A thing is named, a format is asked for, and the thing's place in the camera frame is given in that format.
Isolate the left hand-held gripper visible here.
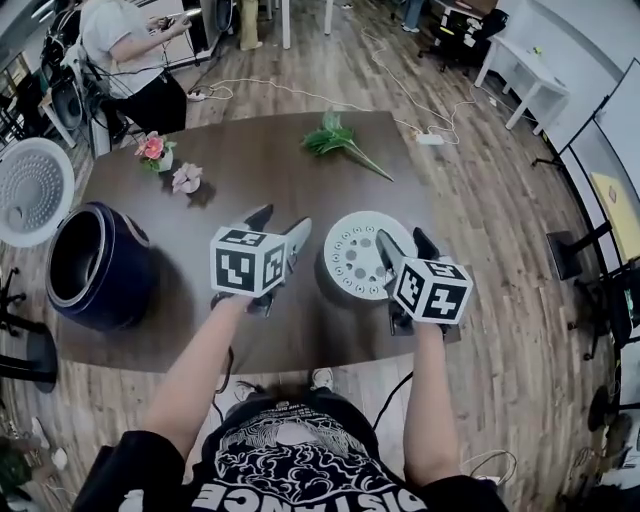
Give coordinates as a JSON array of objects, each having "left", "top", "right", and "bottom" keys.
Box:
[{"left": 208, "top": 203, "right": 314, "bottom": 319}]

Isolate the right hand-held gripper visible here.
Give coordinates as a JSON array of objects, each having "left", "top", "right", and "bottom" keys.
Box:
[{"left": 374, "top": 227, "right": 475, "bottom": 337}]

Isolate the white steamer tray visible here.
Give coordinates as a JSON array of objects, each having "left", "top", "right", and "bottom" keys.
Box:
[{"left": 323, "top": 209, "right": 419, "bottom": 303}]

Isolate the dark blue rice cooker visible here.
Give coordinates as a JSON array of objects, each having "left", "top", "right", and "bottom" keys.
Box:
[{"left": 0, "top": 137, "right": 151, "bottom": 332}]

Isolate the person's left forearm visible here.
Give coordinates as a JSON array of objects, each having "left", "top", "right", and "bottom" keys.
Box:
[{"left": 144, "top": 297, "right": 251, "bottom": 459}]

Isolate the person's right forearm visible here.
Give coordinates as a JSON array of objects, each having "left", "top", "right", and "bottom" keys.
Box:
[{"left": 403, "top": 324, "right": 464, "bottom": 484}]

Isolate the pink flower in white pot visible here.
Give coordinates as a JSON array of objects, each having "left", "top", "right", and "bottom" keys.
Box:
[{"left": 134, "top": 130, "right": 177, "bottom": 174}]

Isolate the dark brown wooden table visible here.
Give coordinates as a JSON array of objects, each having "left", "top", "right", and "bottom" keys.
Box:
[{"left": 57, "top": 110, "right": 461, "bottom": 375}]

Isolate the green artificial leaf sprig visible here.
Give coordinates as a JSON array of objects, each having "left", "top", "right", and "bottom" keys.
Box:
[{"left": 301, "top": 107, "right": 396, "bottom": 183}]

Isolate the small pale pink potted flower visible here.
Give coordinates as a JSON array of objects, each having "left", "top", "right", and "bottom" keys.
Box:
[{"left": 171, "top": 162, "right": 204, "bottom": 195}]

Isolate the wooden-top white table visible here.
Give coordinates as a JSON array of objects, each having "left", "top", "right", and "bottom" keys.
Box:
[{"left": 279, "top": 0, "right": 335, "bottom": 50}]

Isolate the yellow board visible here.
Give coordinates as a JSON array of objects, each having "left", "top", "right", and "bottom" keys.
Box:
[{"left": 589, "top": 171, "right": 640, "bottom": 262}]

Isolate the white desk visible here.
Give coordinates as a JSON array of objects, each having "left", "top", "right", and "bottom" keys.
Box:
[{"left": 473, "top": 34, "right": 572, "bottom": 137}]

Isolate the black office chair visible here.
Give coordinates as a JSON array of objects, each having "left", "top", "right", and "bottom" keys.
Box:
[{"left": 574, "top": 269, "right": 640, "bottom": 361}]

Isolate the person's black printed t-shirt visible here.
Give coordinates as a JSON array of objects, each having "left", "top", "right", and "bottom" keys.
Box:
[{"left": 74, "top": 394, "right": 506, "bottom": 512}]

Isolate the whiteboard on black stand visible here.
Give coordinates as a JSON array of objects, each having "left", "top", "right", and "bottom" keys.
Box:
[{"left": 532, "top": 57, "right": 640, "bottom": 282}]

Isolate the black round stand base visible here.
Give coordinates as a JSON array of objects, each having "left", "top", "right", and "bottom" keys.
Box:
[{"left": 588, "top": 387, "right": 621, "bottom": 434}]

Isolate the round beige table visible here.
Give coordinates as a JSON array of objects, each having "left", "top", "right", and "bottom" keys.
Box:
[{"left": 0, "top": 319, "right": 60, "bottom": 395}]

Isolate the white power strip cable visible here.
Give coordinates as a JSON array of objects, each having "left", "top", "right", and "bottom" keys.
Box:
[{"left": 199, "top": 77, "right": 476, "bottom": 146}]

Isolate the black cable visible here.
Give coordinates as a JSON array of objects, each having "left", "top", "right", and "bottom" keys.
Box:
[
  {"left": 372, "top": 372, "right": 414, "bottom": 426},
  {"left": 212, "top": 347, "right": 235, "bottom": 416}
]

